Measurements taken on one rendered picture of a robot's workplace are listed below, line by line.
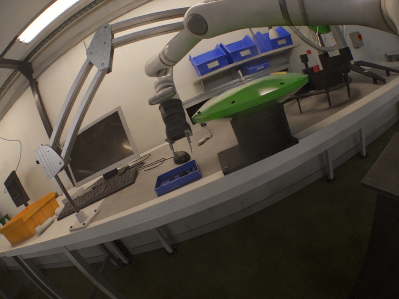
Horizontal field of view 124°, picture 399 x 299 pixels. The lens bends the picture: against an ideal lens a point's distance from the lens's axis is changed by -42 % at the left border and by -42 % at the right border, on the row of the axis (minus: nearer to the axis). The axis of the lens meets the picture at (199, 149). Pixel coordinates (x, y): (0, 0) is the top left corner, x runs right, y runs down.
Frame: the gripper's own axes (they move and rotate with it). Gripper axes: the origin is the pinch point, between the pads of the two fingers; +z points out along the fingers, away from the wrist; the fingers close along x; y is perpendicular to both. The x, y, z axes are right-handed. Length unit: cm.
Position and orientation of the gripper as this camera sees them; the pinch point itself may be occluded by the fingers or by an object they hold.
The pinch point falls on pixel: (183, 155)
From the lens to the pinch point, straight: 52.7
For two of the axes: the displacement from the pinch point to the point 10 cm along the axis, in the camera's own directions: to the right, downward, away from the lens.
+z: 3.2, 9.2, -2.2
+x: -9.1, 3.6, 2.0
